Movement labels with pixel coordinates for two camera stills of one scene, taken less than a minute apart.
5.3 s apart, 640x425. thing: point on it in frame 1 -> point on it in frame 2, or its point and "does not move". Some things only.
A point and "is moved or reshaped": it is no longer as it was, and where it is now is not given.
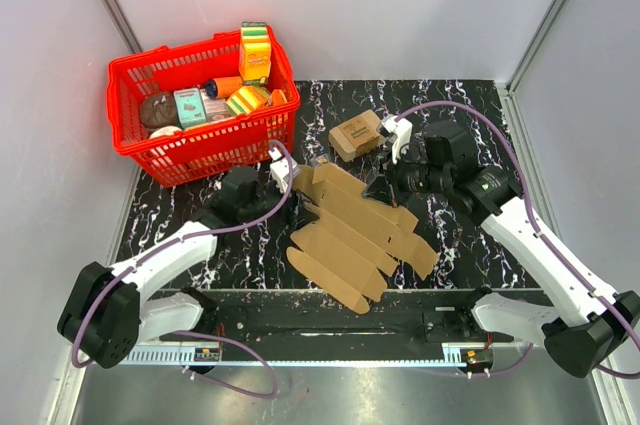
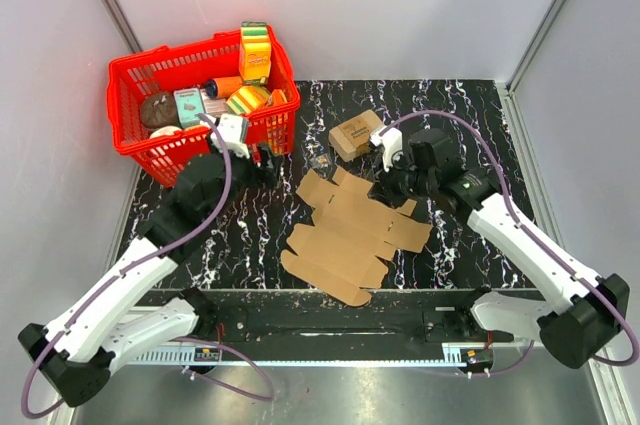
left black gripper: [300, 215] -> [270, 173]
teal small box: [190, 106] does not move
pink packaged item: [217, 109] does not move
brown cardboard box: [355, 236] is moved or reshaped
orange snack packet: [277, 98] does not move
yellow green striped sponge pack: [247, 99] does not move
